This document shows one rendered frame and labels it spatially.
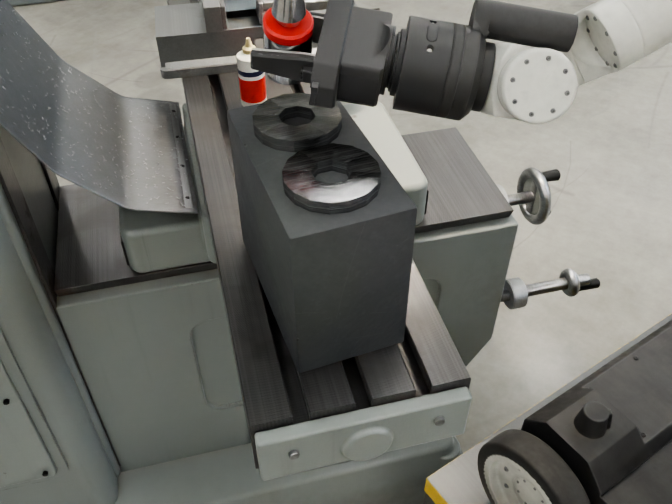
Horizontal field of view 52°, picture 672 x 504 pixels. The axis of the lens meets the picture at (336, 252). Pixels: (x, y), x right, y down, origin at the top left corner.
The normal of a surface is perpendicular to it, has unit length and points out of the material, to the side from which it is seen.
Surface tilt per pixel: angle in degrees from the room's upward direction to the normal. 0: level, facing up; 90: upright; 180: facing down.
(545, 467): 6
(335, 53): 18
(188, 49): 90
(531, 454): 12
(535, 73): 62
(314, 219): 0
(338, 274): 90
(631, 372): 0
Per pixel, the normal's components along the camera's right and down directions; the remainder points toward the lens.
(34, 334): 0.83, 0.36
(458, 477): 0.00, -0.73
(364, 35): 0.07, -0.48
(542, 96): -0.06, 0.26
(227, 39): 0.21, 0.67
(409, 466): 0.23, 0.34
